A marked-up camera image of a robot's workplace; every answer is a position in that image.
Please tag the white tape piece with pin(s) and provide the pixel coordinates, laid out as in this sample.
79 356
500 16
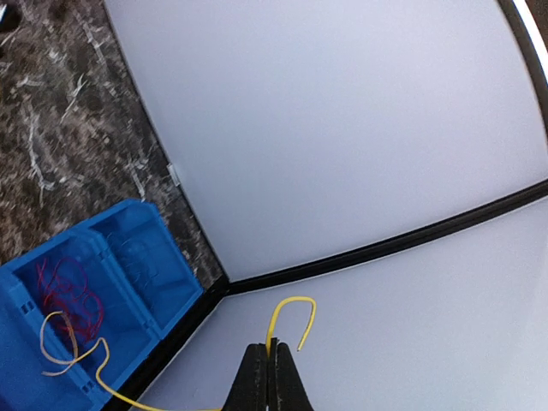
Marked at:
173 174

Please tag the blue plastic divided bin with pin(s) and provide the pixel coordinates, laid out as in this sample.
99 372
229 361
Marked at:
81 312

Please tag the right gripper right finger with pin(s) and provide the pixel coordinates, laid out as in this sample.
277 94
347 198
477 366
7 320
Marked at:
286 391

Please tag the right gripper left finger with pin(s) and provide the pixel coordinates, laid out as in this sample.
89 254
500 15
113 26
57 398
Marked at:
249 389

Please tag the right black frame post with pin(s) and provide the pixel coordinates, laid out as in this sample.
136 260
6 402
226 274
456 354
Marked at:
396 244

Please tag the black back base strip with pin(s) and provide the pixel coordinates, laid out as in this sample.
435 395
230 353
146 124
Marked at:
190 234

